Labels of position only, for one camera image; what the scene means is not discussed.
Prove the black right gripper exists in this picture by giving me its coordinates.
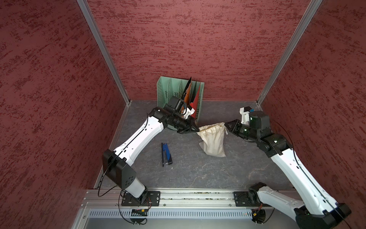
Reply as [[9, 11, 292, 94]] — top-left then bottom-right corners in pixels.
[[224, 118, 259, 140]]

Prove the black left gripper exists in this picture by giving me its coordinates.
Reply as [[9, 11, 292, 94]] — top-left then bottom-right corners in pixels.
[[171, 113, 199, 133]]

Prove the beige cloth soil bag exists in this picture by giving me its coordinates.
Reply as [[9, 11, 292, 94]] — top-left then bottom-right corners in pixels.
[[197, 122, 228, 157]]

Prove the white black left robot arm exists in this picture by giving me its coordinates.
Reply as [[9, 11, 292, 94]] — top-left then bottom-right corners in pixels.
[[102, 106, 199, 203]]

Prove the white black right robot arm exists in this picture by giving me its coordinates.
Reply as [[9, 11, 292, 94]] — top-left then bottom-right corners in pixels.
[[225, 120, 352, 229]]

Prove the red folder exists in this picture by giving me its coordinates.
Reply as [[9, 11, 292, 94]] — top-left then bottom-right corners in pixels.
[[190, 86, 201, 119]]

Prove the orange folder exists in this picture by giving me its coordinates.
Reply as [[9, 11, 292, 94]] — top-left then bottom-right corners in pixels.
[[184, 84, 192, 105]]

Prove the blue black stapler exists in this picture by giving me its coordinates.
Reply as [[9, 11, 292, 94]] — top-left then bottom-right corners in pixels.
[[162, 143, 173, 167]]

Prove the green perforated file organizer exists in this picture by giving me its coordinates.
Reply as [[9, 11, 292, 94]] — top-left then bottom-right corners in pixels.
[[156, 76, 205, 123]]

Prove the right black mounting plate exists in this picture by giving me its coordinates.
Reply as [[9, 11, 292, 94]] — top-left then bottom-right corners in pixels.
[[233, 191, 270, 209]]

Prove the black mounting plate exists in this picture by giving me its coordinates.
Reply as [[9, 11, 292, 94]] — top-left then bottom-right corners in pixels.
[[233, 191, 270, 209], [120, 191, 161, 207]]

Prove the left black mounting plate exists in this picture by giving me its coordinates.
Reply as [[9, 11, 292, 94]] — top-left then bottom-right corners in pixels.
[[120, 191, 161, 207]]

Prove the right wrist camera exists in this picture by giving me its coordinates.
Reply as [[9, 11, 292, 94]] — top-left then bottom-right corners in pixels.
[[239, 106, 270, 130]]

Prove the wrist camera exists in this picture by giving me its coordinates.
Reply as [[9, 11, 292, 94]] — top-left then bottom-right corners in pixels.
[[167, 96, 195, 119], [239, 106, 270, 130]]

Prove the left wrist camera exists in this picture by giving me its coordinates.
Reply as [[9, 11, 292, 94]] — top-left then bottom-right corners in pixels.
[[167, 96, 195, 119]]

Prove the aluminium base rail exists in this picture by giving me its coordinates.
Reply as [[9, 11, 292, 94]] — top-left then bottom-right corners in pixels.
[[81, 187, 304, 210]]

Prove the left aluminium corner post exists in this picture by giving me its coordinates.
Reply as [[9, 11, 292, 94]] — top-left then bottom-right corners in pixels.
[[77, 0, 131, 106]]

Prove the aluminium corner post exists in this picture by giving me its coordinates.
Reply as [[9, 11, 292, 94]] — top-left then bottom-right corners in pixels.
[[77, 0, 131, 106], [256, 0, 322, 108]]

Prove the right aluminium corner post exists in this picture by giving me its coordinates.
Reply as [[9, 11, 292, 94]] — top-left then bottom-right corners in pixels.
[[256, 0, 322, 108]]

